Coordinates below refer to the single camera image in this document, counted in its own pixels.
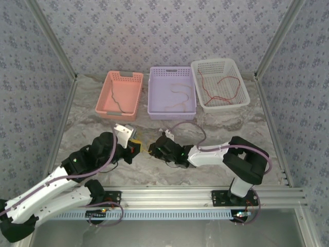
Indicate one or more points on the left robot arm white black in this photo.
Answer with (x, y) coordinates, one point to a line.
(38, 195)

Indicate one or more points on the small black controller board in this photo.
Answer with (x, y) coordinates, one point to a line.
(241, 215)
(96, 213)

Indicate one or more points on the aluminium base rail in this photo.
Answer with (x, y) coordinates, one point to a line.
(167, 198)

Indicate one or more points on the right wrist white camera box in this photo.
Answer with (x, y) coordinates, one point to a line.
(169, 135)

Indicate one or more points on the white plastic mesh basket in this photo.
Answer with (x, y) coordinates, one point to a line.
(221, 103)

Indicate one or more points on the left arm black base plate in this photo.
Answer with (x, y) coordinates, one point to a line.
(117, 195)

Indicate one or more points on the grey metal panel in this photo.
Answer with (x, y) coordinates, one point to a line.
(167, 234)

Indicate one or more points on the pink plastic basket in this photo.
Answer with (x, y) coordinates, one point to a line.
(128, 95)

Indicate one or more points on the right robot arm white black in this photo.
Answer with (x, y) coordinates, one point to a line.
(246, 162)

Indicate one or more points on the purple plastic basket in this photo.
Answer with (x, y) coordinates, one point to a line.
(159, 95)

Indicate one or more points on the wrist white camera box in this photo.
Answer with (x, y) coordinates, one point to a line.
(169, 135)
(122, 133)

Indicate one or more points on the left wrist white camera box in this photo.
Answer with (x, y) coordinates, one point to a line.
(122, 133)

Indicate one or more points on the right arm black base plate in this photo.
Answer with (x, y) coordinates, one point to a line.
(218, 199)

